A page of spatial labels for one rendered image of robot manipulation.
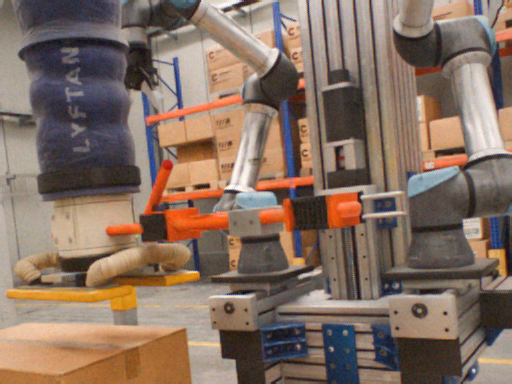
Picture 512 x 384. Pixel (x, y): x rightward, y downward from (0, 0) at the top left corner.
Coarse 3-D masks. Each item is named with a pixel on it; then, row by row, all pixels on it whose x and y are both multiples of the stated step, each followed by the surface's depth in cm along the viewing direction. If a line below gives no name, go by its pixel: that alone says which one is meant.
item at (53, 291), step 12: (84, 276) 119; (24, 288) 131; (36, 288) 127; (48, 288) 124; (60, 288) 120; (72, 288) 117; (84, 288) 115; (96, 288) 114; (108, 288) 115; (120, 288) 115; (60, 300) 118; (72, 300) 115; (84, 300) 112; (96, 300) 111
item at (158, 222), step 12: (144, 216) 112; (156, 216) 109; (168, 216) 108; (180, 216) 110; (144, 228) 113; (156, 228) 111; (168, 228) 109; (144, 240) 113; (156, 240) 110; (180, 240) 110
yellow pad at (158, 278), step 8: (152, 264) 133; (160, 272) 132; (176, 272) 129; (184, 272) 131; (192, 272) 130; (120, 280) 135; (128, 280) 133; (136, 280) 131; (144, 280) 129; (152, 280) 127; (160, 280) 125; (168, 280) 124; (176, 280) 126; (184, 280) 127; (192, 280) 129
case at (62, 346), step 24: (0, 336) 159; (24, 336) 155; (48, 336) 152; (72, 336) 148; (96, 336) 145; (120, 336) 141; (144, 336) 138; (168, 336) 139; (0, 360) 129; (24, 360) 126; (48, 360) 124; (72, 360) 122; (96, 360) 120; (120, 360) 125; (144, 360) 131; (168, 360) 138
